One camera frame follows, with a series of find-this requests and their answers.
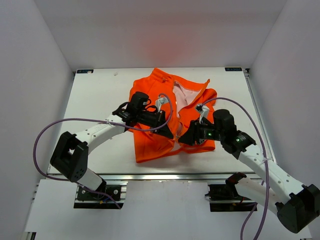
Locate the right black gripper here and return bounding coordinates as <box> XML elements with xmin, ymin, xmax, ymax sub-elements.
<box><xmin>177</xmin><ymin>117</ymin><xmax>225</xmax><ymax>147</ymax></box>

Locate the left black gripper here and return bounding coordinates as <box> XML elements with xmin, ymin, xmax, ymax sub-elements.
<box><xmin>136</xmin><ymin>110</ymin><xmax>173</xmax><ymax>140</ymax></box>

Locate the orange zip-up jacket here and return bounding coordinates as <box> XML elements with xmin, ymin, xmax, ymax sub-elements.
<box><xmin>129</xmin><ymin>68</ymin><xmax>218</xmax><ymax>164</ymax></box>

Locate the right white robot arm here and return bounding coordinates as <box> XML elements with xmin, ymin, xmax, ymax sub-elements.
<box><xmin>178</xmin><ymin>105</ymin><xmax>320</xmax><ymax>234</ymax></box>

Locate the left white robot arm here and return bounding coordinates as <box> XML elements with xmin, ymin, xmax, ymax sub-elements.
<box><xmin>50</xmin><ymin>91</ymin><xmax>174</xmax><ymax>200</ymax></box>

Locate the right blue table label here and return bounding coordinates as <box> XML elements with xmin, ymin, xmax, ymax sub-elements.
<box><xmin>224</xmin><ymin>67</ymin><xmax>243</xmax><ymax>72</ymax></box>

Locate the blue table label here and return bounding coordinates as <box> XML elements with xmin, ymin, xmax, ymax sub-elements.
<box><xmin>76</xmin><ymin>69</ymin><xmax>94</xmax><ymax>74</ymax></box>
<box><xmin>224</xmin><ymin>67</ymin><xmax>243</xmax><ymax>72</ymax></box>

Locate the left blue table label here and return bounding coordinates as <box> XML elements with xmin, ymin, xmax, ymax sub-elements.
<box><xmin>76</xmin><ymin>69</ymin><xmax>94</xmax><ymax>74</ymax></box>

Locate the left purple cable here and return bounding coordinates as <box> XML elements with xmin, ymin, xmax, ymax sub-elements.
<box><xmin>32</xmin><ymin>93</ymin><xmax>174</xmax><ymax>209</ymax></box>

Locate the purple cable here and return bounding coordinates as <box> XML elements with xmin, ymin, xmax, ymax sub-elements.
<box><xmin>32</xmin><ymin>93</ymin><xmax>174</xmax><ymax>209</ymax></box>
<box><xmin>197</xmin><ymin>97</ymin><xmax>270</xmax><ymax>240</ymax></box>

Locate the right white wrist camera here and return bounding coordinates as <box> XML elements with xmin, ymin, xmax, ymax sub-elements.
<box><xmin>195</xmin><ymin>104</ymin><xmax>210</xmax><ymax>124</ymax></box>

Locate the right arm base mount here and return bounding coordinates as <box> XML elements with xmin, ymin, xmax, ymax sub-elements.
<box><xmin>204</xmin><ymin>184</ymin><xmax>257</xmax><ymax>213</ymax></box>

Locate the aluminium table front rail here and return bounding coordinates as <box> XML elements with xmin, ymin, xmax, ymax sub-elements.
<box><xmin>47</xmin><ymin>172</ymin><xmax>256</xmax><ymax>183</ymax></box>

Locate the aluminium table rail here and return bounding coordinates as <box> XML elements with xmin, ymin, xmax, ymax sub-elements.
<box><xmin>47</xmin><ymin>172</ymin><xmax>256</xmax><ymax>183</ymax></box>
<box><xmin>243</xmin><ymin>68</ymin><xmax>278</xmax><ymax>164</ymax></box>

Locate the aluminium table right rail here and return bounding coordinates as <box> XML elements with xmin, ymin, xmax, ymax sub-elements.
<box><xmin>243</xmin><ymin>68</ymin><xmax>278</xmax><ymax>164</ymax></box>

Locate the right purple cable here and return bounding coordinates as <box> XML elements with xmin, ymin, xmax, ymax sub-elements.
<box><xmin>197</xmin><ymin>97</ymin><xmax>270</xmax><ymax>240</ymax></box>

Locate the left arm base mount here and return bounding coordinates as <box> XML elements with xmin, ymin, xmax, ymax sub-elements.
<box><xmin>73</xmin><ymin>181</ymin><xmax>127</xmax><ymax>210</ymax></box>

